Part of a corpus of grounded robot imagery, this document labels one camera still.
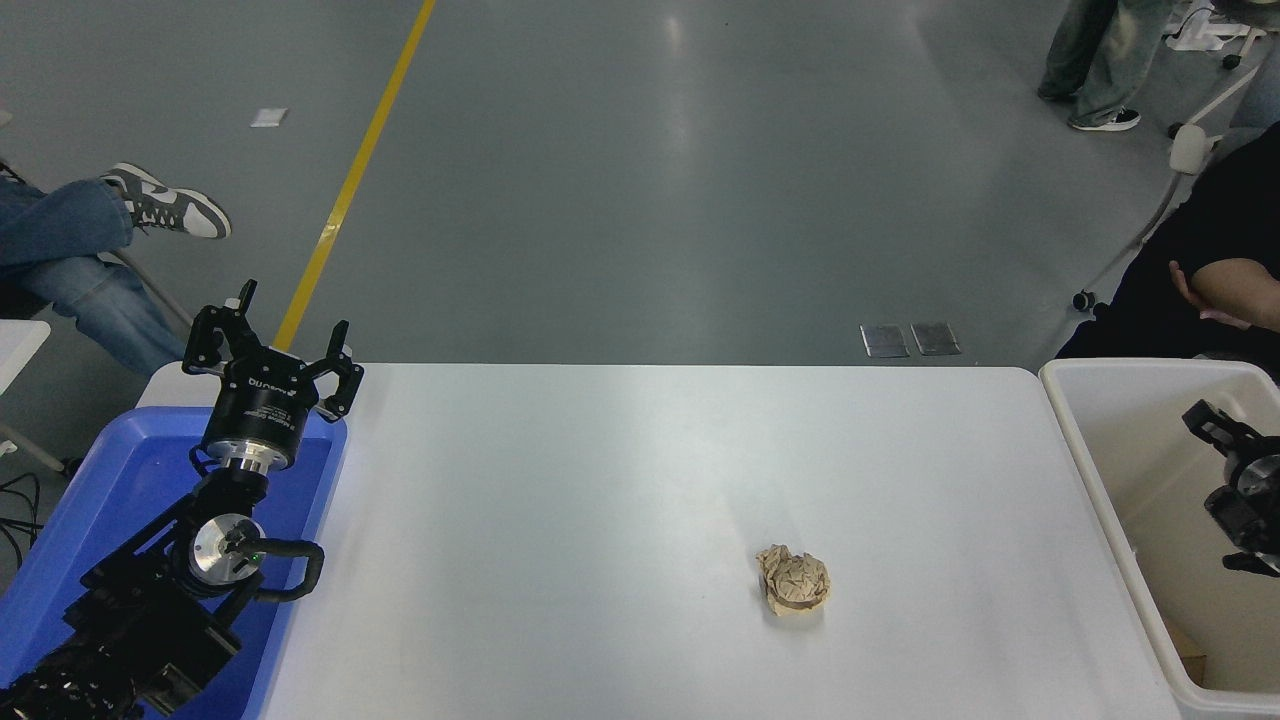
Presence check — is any standing person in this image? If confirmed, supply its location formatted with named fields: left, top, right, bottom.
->
left=1037, top=0, right=1186, bottom=133

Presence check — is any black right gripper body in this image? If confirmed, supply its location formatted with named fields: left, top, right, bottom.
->
left=1205, top=450, right=1280, bottom=551

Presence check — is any blue plastic tray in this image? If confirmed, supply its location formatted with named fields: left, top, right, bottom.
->
left=0, top=405, right=349, bottom=720

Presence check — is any crumpled tan paper ball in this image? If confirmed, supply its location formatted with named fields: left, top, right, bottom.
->
left=756, top=544, right=832, bottom=616

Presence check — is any large pale plastic bin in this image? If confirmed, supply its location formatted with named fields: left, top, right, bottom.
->
left=1040, top=358, right=1280, bottom=716

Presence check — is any small white table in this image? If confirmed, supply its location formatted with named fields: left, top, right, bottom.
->
left=0, top=318, right=79, bottom=473

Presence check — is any white wheeled frame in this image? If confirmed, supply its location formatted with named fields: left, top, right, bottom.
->
left=1165, top=0, right=1280, bottom=123

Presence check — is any white padded grey stand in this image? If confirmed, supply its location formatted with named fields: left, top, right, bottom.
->
left=1073, top=125, right=1214, bottom=311

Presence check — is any seated person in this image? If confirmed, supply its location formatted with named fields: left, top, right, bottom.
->
left=0, top=160, right=233, bottom=378

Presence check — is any black floor cable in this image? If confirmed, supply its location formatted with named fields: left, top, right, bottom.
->
left=0, top=470, right=43, bottom=571

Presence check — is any person beside bin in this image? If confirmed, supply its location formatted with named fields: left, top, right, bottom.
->
left=1055, top=122, right=1280, bottom=386

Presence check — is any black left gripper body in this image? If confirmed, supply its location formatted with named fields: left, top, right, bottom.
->
left=203, top=357, right=321, bottom=453

